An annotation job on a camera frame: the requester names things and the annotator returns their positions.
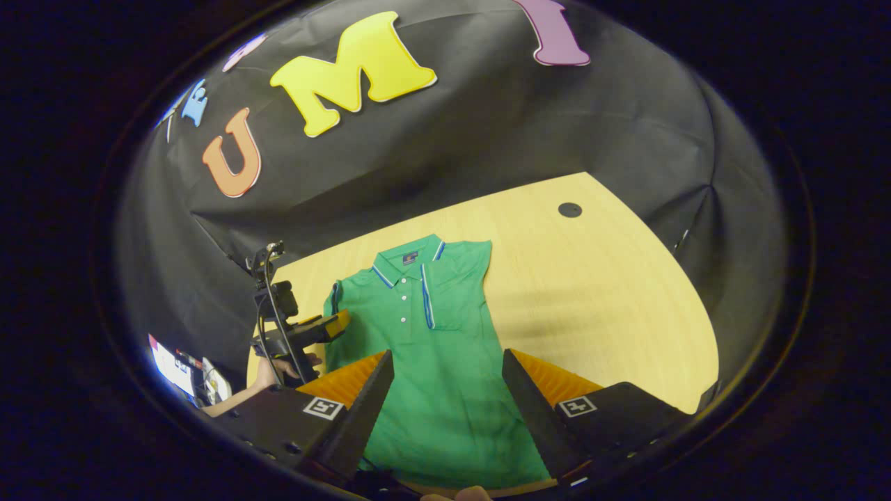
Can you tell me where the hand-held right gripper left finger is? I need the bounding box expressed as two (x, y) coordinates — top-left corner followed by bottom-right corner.
(207, 349), (395, 482)

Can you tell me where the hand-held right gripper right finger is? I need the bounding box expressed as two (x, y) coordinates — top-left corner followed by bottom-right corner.
(501, 348), (695, 488)

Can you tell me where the green T-shirt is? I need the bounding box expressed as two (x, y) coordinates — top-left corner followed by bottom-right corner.
(322, 234), (552, 491)

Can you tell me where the computer monitor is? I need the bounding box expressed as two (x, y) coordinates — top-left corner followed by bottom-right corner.
(148, 333), (198, 399)

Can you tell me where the black backdrop cloth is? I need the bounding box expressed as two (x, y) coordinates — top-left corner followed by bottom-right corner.
(115, 0), (789, 390)

